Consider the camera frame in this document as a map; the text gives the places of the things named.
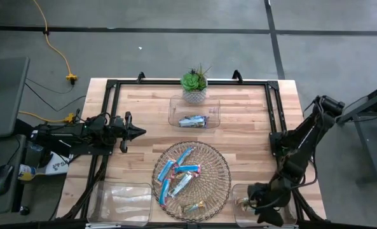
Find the green chocolate chip granola bar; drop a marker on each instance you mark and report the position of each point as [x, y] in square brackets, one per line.
[240, 201]

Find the blue red-ended granola bar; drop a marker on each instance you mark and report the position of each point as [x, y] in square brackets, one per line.
[164, 192]
[188, 168]
[185, 156]

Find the plastic bottle yellow label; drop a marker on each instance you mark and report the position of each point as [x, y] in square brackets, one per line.
[26, 172]

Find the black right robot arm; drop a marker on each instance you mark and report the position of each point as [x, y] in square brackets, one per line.
[305, 133]

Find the succulent in patterned pot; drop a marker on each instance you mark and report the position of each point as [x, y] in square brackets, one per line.
[194, 95]

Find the blue orange-ended granola bar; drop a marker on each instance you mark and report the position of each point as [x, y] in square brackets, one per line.
[166, 170]

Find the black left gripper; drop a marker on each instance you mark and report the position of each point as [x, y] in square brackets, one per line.
[119, 128]

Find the light blue raisin granola bar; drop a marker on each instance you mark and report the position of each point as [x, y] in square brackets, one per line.
[189, 124]

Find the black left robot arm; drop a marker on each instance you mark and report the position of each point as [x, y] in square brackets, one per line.
[67, 133]

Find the small black round knob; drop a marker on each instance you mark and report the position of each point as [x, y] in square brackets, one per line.
[24, 210]

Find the black computer mouse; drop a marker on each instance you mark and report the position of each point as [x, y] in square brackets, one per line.
[2, 179]

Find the white printed bag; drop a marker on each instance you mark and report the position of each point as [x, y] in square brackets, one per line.
[58, 165]

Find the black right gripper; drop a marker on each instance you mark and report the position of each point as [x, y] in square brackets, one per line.
[272, 195]

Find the blue snack packet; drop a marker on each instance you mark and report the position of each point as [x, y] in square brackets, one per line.
[194, 119]

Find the black table clamp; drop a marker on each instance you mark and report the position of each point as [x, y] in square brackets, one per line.
[140, 77]
[237, 76]

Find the clear plastic bin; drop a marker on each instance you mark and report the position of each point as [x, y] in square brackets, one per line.
[239, 219]
[118, 203]
[175, 108]

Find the round woven wicker basket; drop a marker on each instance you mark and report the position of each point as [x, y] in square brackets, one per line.
[213, 178]

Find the dark grey laptop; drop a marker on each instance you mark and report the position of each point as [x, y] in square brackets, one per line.
[4, 95]

